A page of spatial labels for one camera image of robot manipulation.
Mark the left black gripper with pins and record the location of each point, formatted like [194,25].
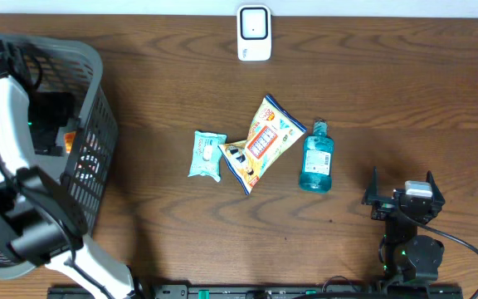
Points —
[62,104]

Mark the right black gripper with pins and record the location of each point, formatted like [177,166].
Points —
[384,205]

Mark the orange snack packet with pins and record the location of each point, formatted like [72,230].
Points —
[69,139]

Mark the blue mouthwash bottle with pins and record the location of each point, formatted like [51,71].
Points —
[317,161]

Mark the yellow snack bag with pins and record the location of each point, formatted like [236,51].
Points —
[273,131]

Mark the teal wet wipes pack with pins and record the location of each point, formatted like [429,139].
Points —
[207,155]

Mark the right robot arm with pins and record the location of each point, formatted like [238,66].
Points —
[409,259]

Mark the white barcode scanner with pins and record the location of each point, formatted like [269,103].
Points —
[254,41]

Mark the grey plastic shopping basket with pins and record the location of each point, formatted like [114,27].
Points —
[89,137]

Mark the black mounting rail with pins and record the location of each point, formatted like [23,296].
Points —
[279,292]

